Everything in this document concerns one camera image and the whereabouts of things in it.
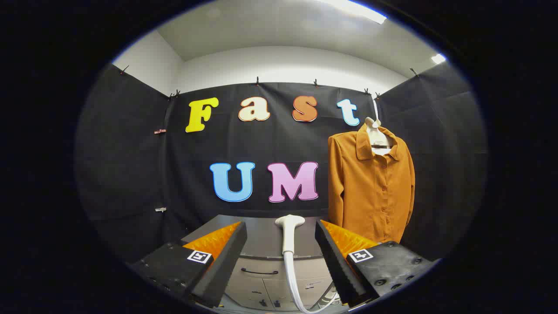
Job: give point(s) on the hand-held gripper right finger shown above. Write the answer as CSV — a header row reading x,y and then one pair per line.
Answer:
x,y
335,261

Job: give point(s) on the orange button shirt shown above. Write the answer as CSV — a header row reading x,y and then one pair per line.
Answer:
x,y
366,192

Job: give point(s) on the black backdrop cloth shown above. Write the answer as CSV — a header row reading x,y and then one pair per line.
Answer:
x,y
130,174

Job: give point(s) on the grey cabinet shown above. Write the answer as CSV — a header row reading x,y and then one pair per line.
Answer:
x,y
261,235

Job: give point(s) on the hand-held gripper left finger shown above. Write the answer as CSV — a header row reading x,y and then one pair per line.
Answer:
x,y
226,257

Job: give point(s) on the small ceiling light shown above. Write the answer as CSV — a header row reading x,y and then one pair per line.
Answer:
x,y
438,58

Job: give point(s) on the white clothes hanger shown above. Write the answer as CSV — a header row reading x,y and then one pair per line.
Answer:
x,y
375,135

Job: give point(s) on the white garment steamer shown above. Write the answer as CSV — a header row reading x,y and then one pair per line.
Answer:
x,y
288,235

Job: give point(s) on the long ceiling light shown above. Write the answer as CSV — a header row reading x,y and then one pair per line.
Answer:
x,y
357,9

